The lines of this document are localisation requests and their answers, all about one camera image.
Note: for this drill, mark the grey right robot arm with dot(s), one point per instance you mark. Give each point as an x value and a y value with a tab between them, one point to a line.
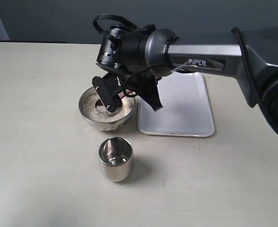
250	57

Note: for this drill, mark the steel bowl of rice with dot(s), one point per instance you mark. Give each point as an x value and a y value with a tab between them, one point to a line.
102	126

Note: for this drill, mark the white rice in bowl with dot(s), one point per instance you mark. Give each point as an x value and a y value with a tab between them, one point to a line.
101	115

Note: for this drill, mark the steel cup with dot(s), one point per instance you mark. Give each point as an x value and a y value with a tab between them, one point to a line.
116	159

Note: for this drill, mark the dark brown wooden spoon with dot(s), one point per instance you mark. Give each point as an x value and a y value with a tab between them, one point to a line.
121	95

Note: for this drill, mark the white rectangular tray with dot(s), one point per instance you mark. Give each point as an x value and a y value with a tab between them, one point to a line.
186	109

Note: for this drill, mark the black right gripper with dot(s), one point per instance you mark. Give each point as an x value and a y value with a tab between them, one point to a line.
122	55

